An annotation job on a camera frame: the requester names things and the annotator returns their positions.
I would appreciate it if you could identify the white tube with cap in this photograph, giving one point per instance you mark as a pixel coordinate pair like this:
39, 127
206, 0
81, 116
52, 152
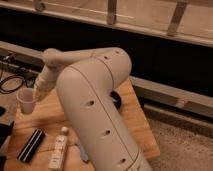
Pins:
60, 147

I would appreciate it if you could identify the black device at left edge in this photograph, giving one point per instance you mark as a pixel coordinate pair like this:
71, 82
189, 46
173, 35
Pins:
6, 126

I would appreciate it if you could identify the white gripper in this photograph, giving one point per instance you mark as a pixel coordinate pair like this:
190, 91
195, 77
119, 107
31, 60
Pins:
45, 81

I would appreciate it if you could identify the black box with white stripes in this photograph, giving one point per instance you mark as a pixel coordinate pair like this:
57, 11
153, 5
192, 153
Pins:
29, 149

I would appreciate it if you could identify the black ceramic bowl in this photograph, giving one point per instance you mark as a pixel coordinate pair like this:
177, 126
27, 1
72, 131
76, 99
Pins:
116, 99

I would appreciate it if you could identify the wooden cutting board tabletop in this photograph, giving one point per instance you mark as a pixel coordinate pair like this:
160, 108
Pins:
48, 117

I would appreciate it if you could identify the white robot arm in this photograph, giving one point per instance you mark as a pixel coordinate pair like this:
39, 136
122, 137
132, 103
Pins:
84, 80

